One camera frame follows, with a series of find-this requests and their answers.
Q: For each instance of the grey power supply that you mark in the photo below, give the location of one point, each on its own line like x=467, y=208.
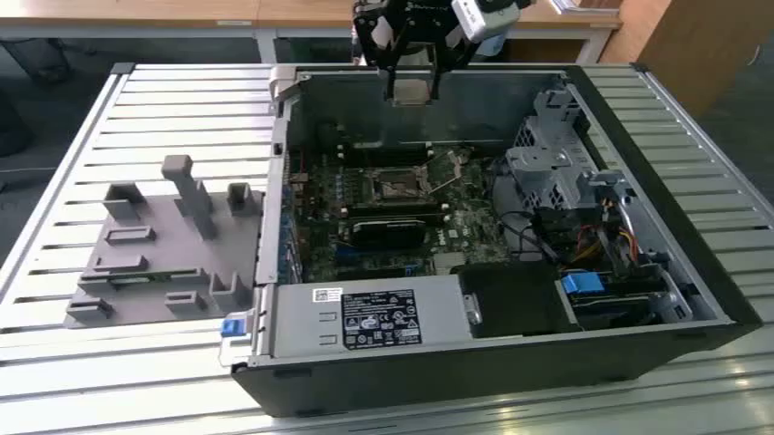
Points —
x=302, y=317

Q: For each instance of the blue case latch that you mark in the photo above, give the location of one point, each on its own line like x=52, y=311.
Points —
x=231, y=328

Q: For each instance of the grey parts rack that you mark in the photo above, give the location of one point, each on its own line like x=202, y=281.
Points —
x=157, y=226

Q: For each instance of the green RAM stick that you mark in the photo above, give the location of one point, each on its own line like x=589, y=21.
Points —
x=129, y=280

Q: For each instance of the black installed RAM stick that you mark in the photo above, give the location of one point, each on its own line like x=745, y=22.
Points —
x=392, y=210

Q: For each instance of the silver metal drive cage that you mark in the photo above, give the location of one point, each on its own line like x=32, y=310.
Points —
x=532, y=167

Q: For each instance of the wooden cabinet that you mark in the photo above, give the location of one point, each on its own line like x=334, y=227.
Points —
x=695, y=45

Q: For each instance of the grey case corner bracket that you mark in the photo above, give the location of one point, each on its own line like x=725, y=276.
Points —
x=280, y=81

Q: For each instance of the wooden desk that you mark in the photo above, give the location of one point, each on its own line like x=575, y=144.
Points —
x=151, y=11

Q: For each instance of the black graphics card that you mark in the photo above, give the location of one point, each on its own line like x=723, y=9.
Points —
x=387, y=233

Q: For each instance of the silver square CPU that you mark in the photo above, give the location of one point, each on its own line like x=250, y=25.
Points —
x=414, y=93

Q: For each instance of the blue disk carrier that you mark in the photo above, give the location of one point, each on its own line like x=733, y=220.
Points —
x=582, y=284

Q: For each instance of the stack of books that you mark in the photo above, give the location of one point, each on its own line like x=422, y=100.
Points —
x=568, y=5

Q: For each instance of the silver chipset heat sink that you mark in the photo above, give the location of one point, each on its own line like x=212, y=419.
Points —
x=452, y=263

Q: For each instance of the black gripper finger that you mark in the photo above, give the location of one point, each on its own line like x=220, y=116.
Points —
x=450, y=59
x=376, y=59

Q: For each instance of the black PC case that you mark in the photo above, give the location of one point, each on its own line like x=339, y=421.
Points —
x=423, y=385

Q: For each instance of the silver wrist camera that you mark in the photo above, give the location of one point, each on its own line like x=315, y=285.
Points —
x=483, y=20

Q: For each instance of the black CPU socket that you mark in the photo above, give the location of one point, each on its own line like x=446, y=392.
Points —
x=399, y=183

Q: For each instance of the pale blue teach pendant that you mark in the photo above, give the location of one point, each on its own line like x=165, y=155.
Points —
x=491, y=45

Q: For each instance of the black RAM slot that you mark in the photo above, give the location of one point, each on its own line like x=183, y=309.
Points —
x=387, y=156

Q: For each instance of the black waste bin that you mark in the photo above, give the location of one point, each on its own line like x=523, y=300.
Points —
x=36, y=59

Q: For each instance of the green motherboard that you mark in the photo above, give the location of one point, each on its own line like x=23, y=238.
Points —
x=471, y=226

